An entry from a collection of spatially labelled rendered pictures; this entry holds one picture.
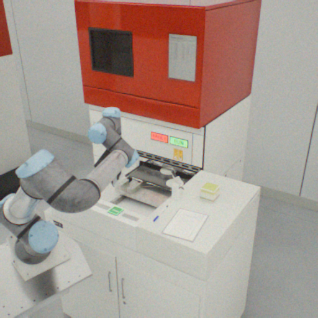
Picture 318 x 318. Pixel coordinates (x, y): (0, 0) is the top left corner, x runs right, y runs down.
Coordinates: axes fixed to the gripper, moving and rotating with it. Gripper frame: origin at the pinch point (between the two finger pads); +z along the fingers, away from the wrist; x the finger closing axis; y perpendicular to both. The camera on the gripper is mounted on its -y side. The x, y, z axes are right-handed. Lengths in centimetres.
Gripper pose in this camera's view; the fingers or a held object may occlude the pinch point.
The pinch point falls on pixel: (113, 185)
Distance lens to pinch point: 173.8
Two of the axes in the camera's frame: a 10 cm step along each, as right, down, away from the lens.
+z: 0.1, 8.9, 4.6
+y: 5.4, -3.9, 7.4
